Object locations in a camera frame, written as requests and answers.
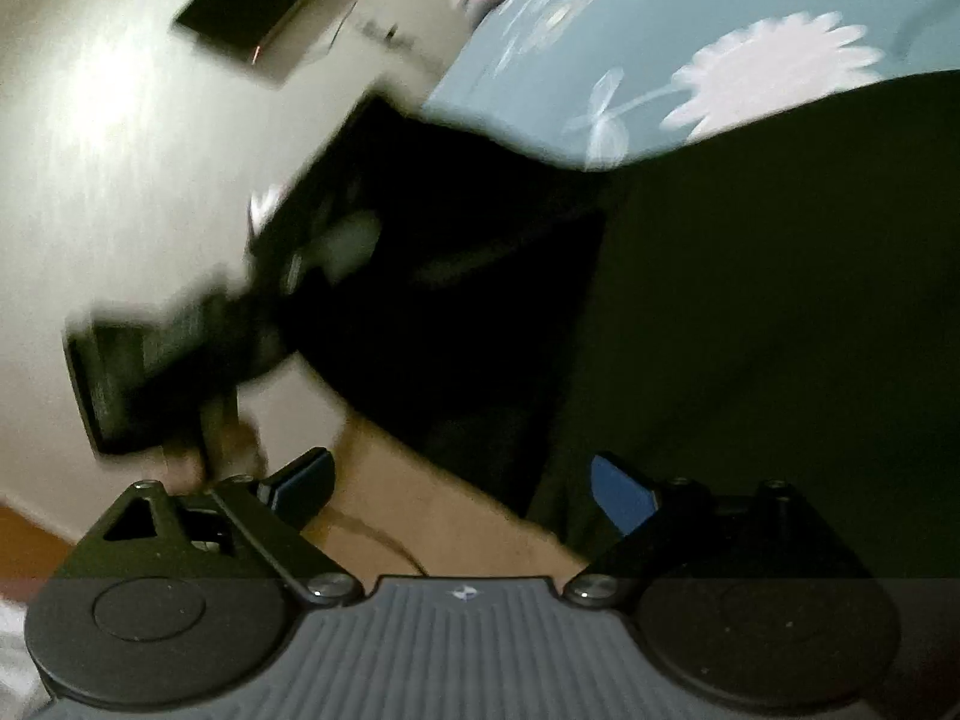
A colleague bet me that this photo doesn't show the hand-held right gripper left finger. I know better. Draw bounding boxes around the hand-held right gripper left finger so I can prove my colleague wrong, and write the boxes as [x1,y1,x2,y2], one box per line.
[71,448,362,607]

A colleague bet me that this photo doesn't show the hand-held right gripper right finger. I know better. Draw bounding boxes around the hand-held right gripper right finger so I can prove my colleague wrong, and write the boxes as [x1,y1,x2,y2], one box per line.
[564,452,875,607]

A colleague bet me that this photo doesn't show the black pants with white drawstring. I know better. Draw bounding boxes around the black pants with white drawstring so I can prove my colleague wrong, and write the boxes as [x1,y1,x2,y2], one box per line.
[285,67,960,578]

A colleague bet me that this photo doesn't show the black cable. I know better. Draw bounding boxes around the black cable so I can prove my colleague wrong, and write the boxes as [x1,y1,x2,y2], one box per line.
[330,506,432,578]

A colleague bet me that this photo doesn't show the wall cables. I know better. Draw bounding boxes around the wall cables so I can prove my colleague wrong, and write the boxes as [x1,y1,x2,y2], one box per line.
[300,0,451,76]

